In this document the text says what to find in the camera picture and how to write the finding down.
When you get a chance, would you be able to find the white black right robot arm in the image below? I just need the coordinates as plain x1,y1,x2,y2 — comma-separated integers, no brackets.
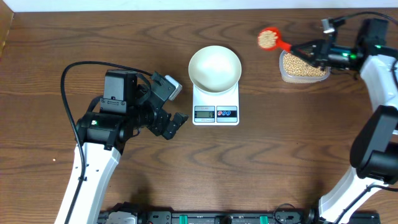
290,16,397,223

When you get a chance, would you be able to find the white round bowl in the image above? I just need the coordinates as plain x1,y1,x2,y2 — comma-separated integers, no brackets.
188,45,242,94

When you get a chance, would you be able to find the white digital kitchen scale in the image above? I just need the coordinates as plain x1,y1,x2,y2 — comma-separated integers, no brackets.
192,83,239,126

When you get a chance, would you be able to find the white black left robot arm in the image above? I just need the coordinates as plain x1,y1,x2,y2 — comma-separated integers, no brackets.
55,70,188,223

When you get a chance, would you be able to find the brown cardboard box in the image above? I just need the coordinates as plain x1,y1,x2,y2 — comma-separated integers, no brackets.
0,0,14,55

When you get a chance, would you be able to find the red plastic measuring scoop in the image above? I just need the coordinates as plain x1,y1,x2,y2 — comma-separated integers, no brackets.
257,27,291,52

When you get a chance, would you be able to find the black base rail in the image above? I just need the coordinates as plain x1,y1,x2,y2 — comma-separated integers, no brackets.
98,202,382,224

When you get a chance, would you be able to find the clear plastic soybean container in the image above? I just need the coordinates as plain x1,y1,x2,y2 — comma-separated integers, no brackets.
279,51,330,84

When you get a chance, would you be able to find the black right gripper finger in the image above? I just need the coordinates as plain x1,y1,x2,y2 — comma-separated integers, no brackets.
290,46,324,68
290,39,325,52

